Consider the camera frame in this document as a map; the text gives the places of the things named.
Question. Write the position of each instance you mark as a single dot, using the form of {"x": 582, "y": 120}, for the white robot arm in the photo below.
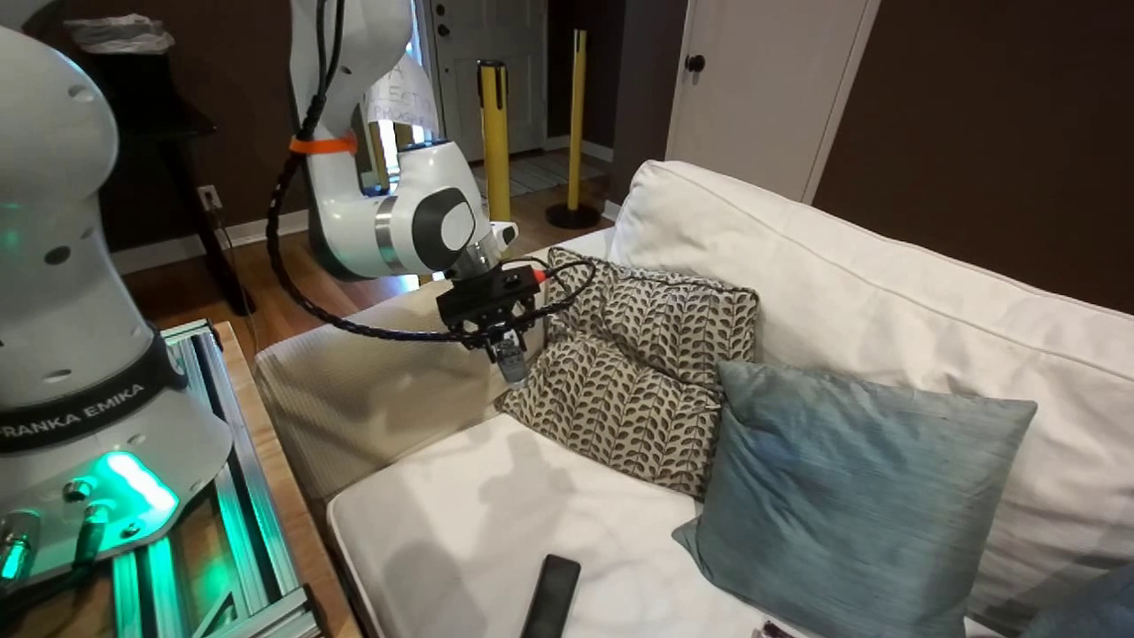
{"x": 100, "y": 441}

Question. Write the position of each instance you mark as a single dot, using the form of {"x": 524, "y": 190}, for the black side table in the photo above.
{"x": 154, "y": 190}

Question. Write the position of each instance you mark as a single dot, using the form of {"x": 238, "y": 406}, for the yellow post black base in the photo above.
{"x": 496, "y": 136}
{"x": 573, "y": 210}

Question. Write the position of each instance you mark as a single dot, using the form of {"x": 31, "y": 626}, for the white sofa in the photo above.
{"x": 446, "y": 509}

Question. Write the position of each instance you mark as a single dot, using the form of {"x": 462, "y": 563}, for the black remote control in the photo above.
{"x": 552, "y": 602}

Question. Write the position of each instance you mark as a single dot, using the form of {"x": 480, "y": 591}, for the teal cushion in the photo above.
{"x": 1098, "y": 613}
{"x": 851, "y": 509}

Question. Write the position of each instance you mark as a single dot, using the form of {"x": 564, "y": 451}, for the patterned black white cushion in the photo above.
{"x": 628, "y": 369}

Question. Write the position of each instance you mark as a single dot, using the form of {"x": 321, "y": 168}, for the white door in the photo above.
{"x": 762, "y": 88}

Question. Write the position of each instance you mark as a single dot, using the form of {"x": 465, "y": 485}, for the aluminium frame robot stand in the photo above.
{"x": 170, "y": 532}

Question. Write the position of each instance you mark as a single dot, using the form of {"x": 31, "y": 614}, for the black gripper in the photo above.
{"x": 490, "y": 311}

